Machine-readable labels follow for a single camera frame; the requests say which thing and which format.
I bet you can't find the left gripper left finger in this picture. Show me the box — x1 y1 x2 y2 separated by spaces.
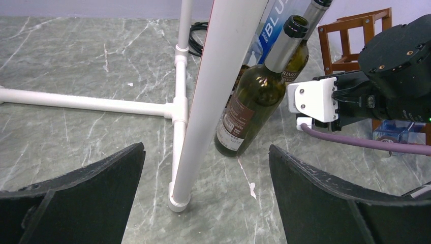
1 143 145 243

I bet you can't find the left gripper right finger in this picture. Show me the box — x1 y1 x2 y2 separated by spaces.
269 145 430 243

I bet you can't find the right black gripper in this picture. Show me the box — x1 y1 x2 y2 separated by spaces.
313 71 387 132

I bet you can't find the dark green wine bottle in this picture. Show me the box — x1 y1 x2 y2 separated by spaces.
214 15 309 157

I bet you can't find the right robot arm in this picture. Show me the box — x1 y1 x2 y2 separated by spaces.
315 14 430 131

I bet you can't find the brown wooden wine rack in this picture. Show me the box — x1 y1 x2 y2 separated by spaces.
318 8 430 144

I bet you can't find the blue clear bottle lying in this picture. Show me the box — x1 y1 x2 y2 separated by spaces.
373 120 426 145

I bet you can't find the green wine bottle silver neck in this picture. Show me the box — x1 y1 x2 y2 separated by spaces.
282 0 333 85

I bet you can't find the clear square liquor bottle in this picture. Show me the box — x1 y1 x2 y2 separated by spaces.
225 64 250 108

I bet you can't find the tall blue liquid bottle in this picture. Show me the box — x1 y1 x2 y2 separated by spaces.
244 0 310 66

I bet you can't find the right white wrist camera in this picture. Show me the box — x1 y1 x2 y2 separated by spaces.
287 77 339 131

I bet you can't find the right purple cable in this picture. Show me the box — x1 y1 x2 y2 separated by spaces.
300 123 431 156

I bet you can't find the white PVC pipe frame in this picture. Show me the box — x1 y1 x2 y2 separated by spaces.
1 1 267 212

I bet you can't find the black coiled cable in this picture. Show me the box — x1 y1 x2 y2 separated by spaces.
188 21 209 57

